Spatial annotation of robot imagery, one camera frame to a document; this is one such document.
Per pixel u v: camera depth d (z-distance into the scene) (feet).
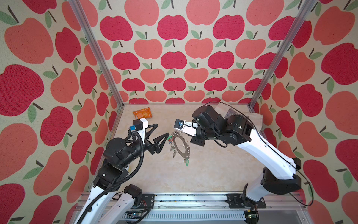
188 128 1.59
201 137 1.64
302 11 2.35
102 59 3.03
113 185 1.35
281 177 1.33
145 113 3.65
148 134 1.95
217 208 3.02
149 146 1.61
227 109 3.55
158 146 1.66
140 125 1.56
